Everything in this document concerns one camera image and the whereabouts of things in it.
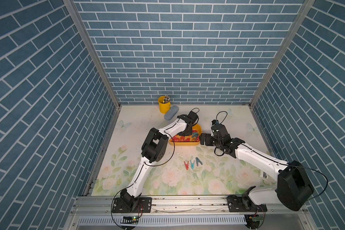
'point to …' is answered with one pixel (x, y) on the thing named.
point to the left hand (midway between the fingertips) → (188, 134)
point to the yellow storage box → (195, 127)
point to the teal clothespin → (198, 160)
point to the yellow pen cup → (165, 104)
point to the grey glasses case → (171, 112)
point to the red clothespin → (187, 166)
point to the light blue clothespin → (192, 165)
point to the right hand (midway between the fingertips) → (206, 137)
